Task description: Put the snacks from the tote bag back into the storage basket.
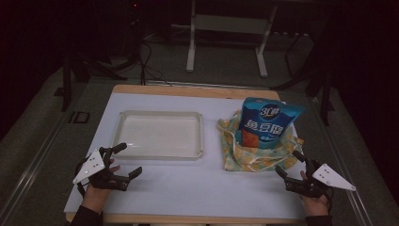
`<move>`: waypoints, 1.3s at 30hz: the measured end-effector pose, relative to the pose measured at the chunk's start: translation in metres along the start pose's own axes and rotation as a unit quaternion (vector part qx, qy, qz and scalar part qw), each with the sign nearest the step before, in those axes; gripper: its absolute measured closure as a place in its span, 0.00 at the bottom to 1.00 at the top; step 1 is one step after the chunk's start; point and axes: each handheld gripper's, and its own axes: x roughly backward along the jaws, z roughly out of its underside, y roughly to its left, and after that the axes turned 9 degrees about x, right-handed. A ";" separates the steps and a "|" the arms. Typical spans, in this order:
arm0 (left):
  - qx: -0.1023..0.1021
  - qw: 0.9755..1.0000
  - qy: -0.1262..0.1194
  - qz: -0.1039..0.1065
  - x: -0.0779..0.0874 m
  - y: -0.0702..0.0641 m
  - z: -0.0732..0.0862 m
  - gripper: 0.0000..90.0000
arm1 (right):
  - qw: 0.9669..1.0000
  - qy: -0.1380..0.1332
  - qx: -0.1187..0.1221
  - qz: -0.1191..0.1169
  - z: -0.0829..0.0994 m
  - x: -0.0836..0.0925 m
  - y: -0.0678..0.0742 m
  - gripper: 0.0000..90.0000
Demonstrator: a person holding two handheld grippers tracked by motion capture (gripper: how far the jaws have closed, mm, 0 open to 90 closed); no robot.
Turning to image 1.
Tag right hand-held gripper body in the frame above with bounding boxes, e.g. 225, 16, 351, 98
283, 158, 358, 199

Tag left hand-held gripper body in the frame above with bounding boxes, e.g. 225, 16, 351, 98
72, 146, 130, 192

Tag person's right hand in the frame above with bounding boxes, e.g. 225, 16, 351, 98
299, 169, 331, 218

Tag person's left hand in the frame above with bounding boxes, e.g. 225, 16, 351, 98
82, 158, 121, 215

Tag yellow green patterned cloth bag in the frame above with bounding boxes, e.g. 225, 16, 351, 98
216, 108, 305, 173

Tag clear plastic tray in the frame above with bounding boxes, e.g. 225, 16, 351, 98
111, 109, 204, 162

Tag blue snack bag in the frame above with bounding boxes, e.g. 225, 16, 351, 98
237, 96, 307, 151

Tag black floor plate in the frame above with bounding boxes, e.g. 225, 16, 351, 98
68, 110, 91, 124

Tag white table mat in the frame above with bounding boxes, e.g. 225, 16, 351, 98
63, 91, 311, 220

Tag black tripod stand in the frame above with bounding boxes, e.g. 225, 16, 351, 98
270, 29, 336, 127
53, 51, 129, 113

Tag wooden table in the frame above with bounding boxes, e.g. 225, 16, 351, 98
64, 84, 311, 226

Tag black equipment stand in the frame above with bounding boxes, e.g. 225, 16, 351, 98
123, 0, 147, 65

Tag white metal stand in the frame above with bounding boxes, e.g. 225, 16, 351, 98
184, 0, 279, 79

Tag metal floor rail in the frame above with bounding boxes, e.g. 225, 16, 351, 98
0, 110, 74, 226
309, 96, 375, 226

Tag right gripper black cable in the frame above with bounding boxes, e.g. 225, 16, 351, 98
325, 189, 335, 217

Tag black floor cables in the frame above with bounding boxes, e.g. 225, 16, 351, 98
136, 39, 174, 87

